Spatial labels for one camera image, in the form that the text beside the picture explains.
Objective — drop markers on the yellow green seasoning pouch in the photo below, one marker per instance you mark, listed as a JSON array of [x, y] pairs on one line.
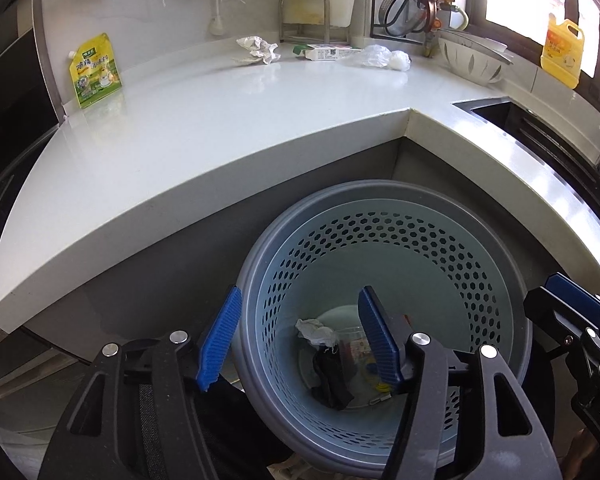
[[95, 72]]

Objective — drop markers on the metal cutting board holder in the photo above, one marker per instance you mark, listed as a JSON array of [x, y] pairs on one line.
[[325, 10]]

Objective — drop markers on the clear plastic cup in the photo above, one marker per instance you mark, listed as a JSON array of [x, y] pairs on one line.
[[352, 335]]

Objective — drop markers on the steel kitchen sink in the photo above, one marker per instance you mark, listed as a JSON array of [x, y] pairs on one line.
[[530, 125]]

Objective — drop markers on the clear plastic bag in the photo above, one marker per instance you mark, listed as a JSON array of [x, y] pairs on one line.
[[372, 56]]

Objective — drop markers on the yellow plastic lid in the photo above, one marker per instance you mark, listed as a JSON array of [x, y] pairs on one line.
[[381, 386]]

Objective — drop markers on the dark grey rag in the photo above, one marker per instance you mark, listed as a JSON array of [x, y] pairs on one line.
[[332, 380]]

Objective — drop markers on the white leaf pattern colander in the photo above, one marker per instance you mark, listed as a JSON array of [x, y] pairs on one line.
[[475, 67]]

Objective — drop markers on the glass pot lid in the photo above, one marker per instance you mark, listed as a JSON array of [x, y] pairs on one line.
[[405, 10]]

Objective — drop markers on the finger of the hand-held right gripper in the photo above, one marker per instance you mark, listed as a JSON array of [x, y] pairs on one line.
[[552, 317], [577, 296]]

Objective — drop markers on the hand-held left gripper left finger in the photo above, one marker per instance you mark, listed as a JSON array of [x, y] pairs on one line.
[[220, 340]]

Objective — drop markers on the yellow detergent bottle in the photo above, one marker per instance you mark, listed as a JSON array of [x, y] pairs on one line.
[[562, 55]]

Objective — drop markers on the green white red carton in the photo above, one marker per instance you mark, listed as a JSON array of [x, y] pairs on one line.
[[330, 53]]

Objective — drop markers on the blue white hanging brush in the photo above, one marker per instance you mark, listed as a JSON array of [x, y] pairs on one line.
[[216, 22]]

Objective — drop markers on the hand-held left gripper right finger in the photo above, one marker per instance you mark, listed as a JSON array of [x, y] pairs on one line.
[[380, 345]]

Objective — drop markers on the black lid rack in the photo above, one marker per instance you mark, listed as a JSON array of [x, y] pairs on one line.
[[372, 10]]

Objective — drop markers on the person's dark trousers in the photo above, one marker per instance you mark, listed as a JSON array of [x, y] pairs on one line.
[[260, 435]]

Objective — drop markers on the small white paper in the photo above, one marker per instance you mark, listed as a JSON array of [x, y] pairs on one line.
[[315, 331]]

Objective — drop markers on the striped ceramic bowl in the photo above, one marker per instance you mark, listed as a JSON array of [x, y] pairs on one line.
[[475, 42]]

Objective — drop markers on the grey perforated waste bin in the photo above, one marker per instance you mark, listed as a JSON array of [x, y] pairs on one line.
[[280, 240]]

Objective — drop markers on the red gold snack wrapper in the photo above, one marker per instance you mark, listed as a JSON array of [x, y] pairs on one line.
[[358, 352]]

